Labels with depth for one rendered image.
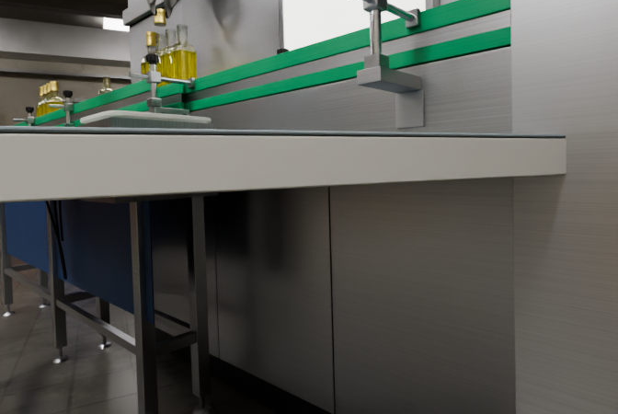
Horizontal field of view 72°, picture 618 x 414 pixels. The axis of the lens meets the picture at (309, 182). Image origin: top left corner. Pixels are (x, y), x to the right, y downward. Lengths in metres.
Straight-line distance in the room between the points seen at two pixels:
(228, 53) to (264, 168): 1.10
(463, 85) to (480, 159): 0.31
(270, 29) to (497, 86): 0.72
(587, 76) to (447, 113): 0.26
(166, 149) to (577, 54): 0.35
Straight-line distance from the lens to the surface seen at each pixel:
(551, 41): 0.45
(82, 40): 9.10
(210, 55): 1.42
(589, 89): 0.44
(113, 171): 0.23
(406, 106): 0.68
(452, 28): 0.70
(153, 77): 1.11
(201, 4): 1.49
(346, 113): 0.75
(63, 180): 0.23
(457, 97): 0.65
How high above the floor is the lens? 0.73
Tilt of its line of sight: 2 degrees down
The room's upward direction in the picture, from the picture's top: 2 degrees counter-clockwise
